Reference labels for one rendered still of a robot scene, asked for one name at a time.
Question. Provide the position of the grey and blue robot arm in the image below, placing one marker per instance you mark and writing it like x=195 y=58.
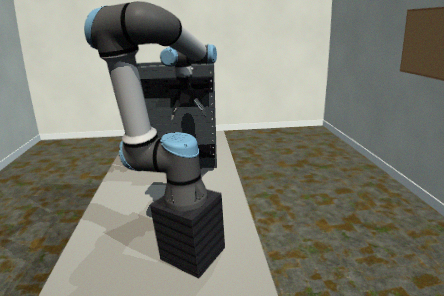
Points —
x=116 y=31

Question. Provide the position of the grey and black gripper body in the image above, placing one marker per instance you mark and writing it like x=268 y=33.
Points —
x=187 y=93

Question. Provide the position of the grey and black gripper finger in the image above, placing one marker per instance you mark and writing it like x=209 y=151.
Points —
x=175 y=103
x=199 y=102

